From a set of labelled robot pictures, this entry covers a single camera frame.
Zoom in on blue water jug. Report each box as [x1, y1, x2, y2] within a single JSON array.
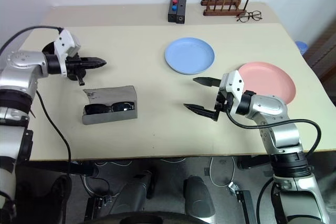
[[295, 40, 308, 56]]

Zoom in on black floor stand bar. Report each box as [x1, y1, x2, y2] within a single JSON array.
[[235, 189, 254, 224]]

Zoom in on black table frame bar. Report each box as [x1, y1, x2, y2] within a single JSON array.
[[237, 155, 272, 171]]

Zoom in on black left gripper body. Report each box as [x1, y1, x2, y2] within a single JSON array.
[[65, 57, 86, 87]]

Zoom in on pink round plate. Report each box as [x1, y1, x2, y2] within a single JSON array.
[[237, 61, 297, 105]]

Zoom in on dark rounded shape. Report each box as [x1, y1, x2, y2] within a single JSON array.
[[183, 175, 216, 224], [112, 173, 153, 218]]

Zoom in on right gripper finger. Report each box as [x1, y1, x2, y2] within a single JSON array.
[[193, 77, 223, 89], [183, 103, 217, 120]]

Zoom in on blue round plate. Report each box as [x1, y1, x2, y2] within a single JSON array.
[[164, 37, 216, 75]]

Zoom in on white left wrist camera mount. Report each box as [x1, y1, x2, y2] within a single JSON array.
[[54, 29, 81, 78]]

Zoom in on white floor cable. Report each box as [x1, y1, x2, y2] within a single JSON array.
[[203, 157, 236, 187]]

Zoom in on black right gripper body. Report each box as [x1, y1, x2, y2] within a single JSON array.
[[213, 88, 236, 122]]

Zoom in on dark ribbed furniture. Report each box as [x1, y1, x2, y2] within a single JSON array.
[[301, 23, 336, 83]]

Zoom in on thin dark-framed eyeglasses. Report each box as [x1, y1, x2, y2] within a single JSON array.
[[235, 10, 263, 23]]

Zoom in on grey glasses case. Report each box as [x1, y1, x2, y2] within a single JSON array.
[[81, 84, 139, 125]]

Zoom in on black box with coloured buttons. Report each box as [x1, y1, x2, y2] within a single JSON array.
[[167, 0, 180, 23]]

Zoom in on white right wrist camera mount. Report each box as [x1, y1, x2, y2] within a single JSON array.
[[219, 69, 246, 109]]

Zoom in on metal caster bracket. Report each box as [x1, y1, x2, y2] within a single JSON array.
[[228, 182, 241, 194]]

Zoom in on plain black box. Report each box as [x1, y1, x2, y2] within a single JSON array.
[[175, 0, 188, 24]]

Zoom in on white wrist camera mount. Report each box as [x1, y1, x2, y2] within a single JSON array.
[[54, 29, 81, 78], [219, 69, 246, 109]]

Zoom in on black sunglasses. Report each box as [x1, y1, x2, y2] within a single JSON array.
[[83, 101, 136, 116]]

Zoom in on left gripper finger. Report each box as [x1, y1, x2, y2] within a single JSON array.
[[80, 57, 107, 64], [81, 62, 106, 69]]

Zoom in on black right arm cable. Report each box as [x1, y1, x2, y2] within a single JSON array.
[[225, 107, 323, 155]]

